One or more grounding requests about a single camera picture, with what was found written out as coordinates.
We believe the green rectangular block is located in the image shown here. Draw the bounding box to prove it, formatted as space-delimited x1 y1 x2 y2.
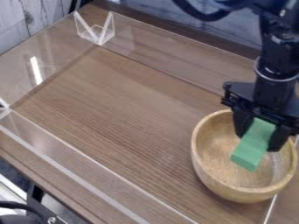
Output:
230 118 277 172

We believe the clear acrylic corner bracket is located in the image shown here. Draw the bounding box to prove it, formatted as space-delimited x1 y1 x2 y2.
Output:
74 11 115 46

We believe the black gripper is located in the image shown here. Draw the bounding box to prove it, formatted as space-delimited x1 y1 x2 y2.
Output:
221 78 299 152

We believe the black cable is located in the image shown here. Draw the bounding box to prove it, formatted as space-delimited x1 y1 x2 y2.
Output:
0 200 30 224

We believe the black metal table frame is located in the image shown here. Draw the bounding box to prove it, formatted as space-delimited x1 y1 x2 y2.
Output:
25 183 81 224

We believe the wooden bowl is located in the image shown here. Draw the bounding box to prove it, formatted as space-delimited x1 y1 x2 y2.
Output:
191 109 298 203

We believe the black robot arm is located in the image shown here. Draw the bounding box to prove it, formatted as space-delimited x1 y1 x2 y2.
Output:
173 0 299 152

